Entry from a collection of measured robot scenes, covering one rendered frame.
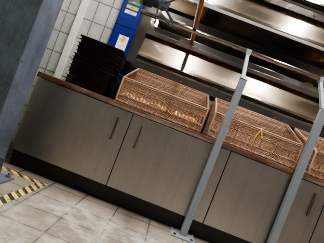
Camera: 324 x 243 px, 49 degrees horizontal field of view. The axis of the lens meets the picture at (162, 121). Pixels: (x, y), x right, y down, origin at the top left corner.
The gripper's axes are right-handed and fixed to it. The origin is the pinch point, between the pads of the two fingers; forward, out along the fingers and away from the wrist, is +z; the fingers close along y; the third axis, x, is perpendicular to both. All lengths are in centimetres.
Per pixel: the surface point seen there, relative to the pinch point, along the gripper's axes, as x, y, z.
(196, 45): -55, 4, 11
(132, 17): -52, 2, -39
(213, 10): -40.4, -19.5, 13.3
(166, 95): -7.3, 48.2, 5.3
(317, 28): -56, -39, 88
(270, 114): -55, 32, 79
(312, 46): -40, -20, 84
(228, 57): -55, 4, 35
